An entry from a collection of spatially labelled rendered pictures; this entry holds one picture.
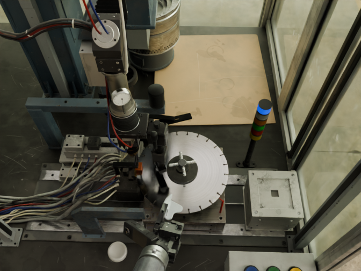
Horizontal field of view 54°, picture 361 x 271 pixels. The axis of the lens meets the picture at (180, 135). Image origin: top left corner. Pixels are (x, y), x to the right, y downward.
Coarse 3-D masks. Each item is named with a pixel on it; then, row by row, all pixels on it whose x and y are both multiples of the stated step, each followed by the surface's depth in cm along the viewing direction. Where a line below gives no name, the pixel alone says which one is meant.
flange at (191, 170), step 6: (186, 156) 130; (168, 162) 128; (174, 162) 128; (168, 168) 127; (174, 168) 127; (186, 168) 125; (192, 168) 127; (168, 174) 126; (174, 174) 126; (180, 174) 126; (186, 174) 126; (192, 174) 126; (174, 180) 125; (180, 180) 124; (186, 180) 124
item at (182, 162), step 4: (180, 152) 126; (180, 156) 125; (180, 160) 124; (184, 160) 124; (172, 164) 123; (176, 164) 123; (180, 164) 123; (184, 164) 123; (180, 168) 124; (184, 168) 123; (184, 172) 122
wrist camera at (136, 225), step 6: (126, 222) 102; (132, 222) 102; (126, 228) 102; (132, 228) 100; (138, 228) 100; (144, 228) 100; (126, 234) 102; (132, 234) 101; (138, 234) 99; (144, 234) 98; (150, 234) 98; (138, 240) 100; (144, 240) 98; (150, 240) 96; (156, 240) 98; (144, 246) 99
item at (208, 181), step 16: (176, 144) 134; (192, 144) 134; (208, 144) 134; (144, 160) 130; (208, 160) 130; (224, 160) 130; (144, 176) 126; (160, 176) 126; (208, 176) 126; (224, 176) 126; (144, 192) 123; (160, 192) 123; (176, 192) 123; (192, 192) 123; (208, 192) 123; (160, 208) 120; (192, 208) 120
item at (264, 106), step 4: (260, 100) 119; (264, 100) 119; (268, 100) 119; (260, 104) 118; (264, 104) 118; (268, 104) 118; (260, 108) 117; (264, 108) 117; (268, 108) 117; (260, 112) 119; (264, 112) 118; (268, 112) 119
